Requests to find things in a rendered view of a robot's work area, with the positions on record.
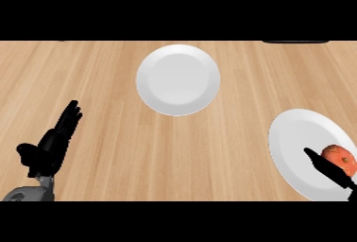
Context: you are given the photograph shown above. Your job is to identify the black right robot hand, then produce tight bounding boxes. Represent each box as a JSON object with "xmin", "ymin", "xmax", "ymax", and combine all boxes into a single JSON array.
[{"xmin": 302, "ymin": 147, "xmax": 357, "ymax": 202}]

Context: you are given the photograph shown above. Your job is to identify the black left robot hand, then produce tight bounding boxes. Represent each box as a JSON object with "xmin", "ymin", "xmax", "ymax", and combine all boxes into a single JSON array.
[{"xmin": 15, "ymin": 99, "xmax": 84, "ymax": 179}]

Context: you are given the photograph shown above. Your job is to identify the white round plate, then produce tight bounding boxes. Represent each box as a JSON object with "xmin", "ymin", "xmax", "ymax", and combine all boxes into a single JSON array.
[
  {"xmin": 136, "ymin": 43, "xmax": 221, "ymax": 117},
  {"xmin": 267, "ymin": 108, "xmax": 357, "ymax": 202}
]

